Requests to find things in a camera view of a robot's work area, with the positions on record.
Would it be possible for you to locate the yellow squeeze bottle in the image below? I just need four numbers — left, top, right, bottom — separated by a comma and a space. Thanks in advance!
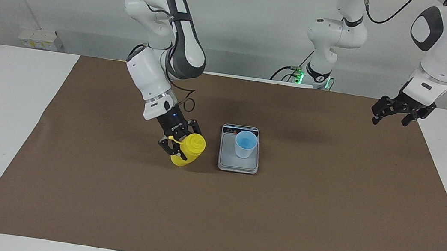
164, 130, 208, 170

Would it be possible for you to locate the silver digital kitchen scale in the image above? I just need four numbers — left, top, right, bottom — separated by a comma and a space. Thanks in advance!
216, 123, 264, 176

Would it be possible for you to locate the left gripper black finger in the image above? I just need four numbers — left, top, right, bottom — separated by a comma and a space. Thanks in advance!
370, 96, 396, 127
401, 105, 429, 130

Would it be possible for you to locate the black base cable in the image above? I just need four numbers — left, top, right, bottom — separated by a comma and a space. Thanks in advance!
269, 45, 316, 86

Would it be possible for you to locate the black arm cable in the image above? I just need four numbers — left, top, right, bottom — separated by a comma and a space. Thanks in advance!
353, 0, 447, 90
95, 0, 209, 114

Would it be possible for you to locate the light blue plastic cup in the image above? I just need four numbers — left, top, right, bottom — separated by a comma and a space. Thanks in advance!
233, 129, 259, 161

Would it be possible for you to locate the white wall socket box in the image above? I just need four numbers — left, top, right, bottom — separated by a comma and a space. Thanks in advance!
17, 26, 60, 51

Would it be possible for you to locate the brown table mat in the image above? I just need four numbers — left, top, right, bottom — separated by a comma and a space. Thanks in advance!
0, 44, 447, 251

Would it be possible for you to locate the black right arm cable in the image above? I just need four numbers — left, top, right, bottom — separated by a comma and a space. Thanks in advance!
95, 0, 209, 114

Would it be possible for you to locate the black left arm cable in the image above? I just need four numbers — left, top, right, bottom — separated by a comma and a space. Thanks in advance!
353, 0, 447, 90

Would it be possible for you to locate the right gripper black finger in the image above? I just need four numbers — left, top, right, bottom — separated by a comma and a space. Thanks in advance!
156, 134, 189, 158
182, 117, 205, 138

